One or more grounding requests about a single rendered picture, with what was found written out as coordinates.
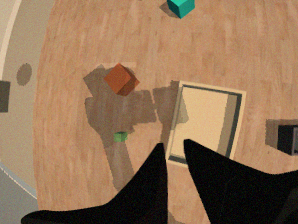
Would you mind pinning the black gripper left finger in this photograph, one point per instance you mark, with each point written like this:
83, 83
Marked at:
143, 201

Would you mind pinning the small green block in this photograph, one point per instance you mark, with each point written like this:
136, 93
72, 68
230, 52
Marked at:
120, 136

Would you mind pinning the teal cube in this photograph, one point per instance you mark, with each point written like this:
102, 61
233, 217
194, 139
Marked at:
181, 7

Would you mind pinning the shallow beige tray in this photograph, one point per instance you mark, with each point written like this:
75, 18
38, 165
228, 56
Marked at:
209, 114

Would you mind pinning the dark grey fuse block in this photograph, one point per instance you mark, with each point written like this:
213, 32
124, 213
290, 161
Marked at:
288, 139

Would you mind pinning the orange-brown cube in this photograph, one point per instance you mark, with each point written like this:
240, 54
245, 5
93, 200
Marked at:
121, 80

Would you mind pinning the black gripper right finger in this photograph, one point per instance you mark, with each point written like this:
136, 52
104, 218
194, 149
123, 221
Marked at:
235, 194

